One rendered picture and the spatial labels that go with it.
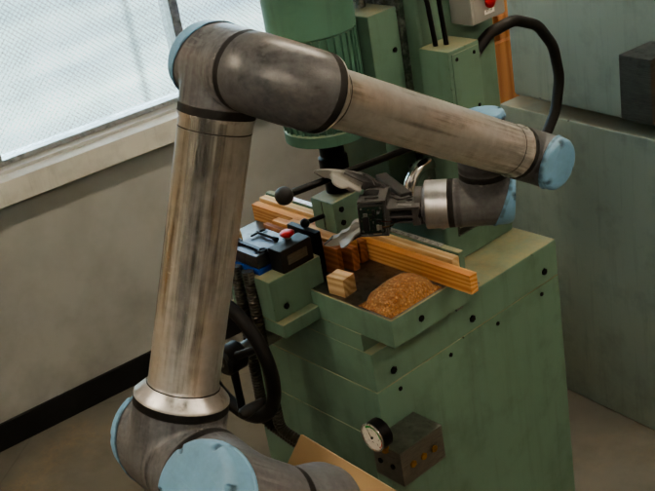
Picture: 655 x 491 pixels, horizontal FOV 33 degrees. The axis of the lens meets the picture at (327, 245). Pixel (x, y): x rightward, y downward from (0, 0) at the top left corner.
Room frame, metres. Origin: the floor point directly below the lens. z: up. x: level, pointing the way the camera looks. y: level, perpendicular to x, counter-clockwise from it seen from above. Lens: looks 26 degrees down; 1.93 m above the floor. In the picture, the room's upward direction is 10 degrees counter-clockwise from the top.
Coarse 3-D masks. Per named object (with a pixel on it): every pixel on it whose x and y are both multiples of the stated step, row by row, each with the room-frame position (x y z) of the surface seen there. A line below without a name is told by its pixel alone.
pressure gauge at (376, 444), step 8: (368, 424) 1.79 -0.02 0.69; (376, 424) 1.79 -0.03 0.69; (384, 424) 1.79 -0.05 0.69; (368, 432) 1.79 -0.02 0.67; (376, 432) 1.77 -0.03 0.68; (384, 432) 1.77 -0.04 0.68; (368, 440) 1.80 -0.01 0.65; (376, 440) 1.78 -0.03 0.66; (384, 440) 1.77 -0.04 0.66; (392, 440) 1.78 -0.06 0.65; (376, 448) 1.78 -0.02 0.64; (384, 448) 1.77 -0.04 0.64
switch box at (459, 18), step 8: (456, 0) 2.19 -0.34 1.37; (464, 0) 2.18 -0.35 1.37; (472, 0) 2.17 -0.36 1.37; (480, 0) 2.18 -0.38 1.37; (496, 0) 2.21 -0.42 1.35; (456, 8) 2.19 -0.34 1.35; (464, 8) 2.18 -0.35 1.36; (472, 8) 2.16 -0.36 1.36; (480, 8) 2.18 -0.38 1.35; (488, 8) 2.19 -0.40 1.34; (496, 8) 2.21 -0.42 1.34; (504, 8) 2.22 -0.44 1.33; (456, 16) 2.20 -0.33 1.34; (464, 16) 2.18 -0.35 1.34; (472, 16) 2.16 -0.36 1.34; (480, 16) 2.17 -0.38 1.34; (488, 16) 2.19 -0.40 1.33; (464, 24) 2.18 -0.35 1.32; (472, 24) 2.17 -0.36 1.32
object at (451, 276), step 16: (256, 208) 2.36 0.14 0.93; (272, 208) 2.32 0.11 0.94; (368, 240) 2.08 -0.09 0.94; (368, 256) 2.07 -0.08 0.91; (384, 256) 2.03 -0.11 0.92; (400, 256) 1.99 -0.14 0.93; (416, 256) 1.96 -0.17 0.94; (416, 272) 1.96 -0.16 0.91; (432, 272) 1.92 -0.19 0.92; (448, 272) 1.89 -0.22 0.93; (464, 272) 1.86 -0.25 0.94; (464, 288) 1.86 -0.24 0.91
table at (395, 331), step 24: (360, 264) 2.05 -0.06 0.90; (312, 288) 1.98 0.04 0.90; (360, 288) 1.95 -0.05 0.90; (312, 312) 1.95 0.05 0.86; (336, 312) 1.92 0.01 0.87; (360, 312) 1.87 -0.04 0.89; (408, 312) 1.83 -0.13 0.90; (432, 312) 1.86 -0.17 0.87; (288, 336) 1.91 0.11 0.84; (384, 336) 1.82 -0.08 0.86; (408, 336) 1.82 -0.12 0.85
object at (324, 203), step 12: (324, 192) 2.14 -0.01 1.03; (348, 192) 2.12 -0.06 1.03; (360, 192) 2.12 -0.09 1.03; (312, 204) 2.13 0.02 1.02; (324, 204) 2.10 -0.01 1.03; (336, 204) 2.08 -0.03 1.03; (348, 204) 2.10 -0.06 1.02; (336, 216) 2.08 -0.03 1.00; (348, 216) 2.10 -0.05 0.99; (324, 228) 2.11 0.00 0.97; (336, 228) 2.08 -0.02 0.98
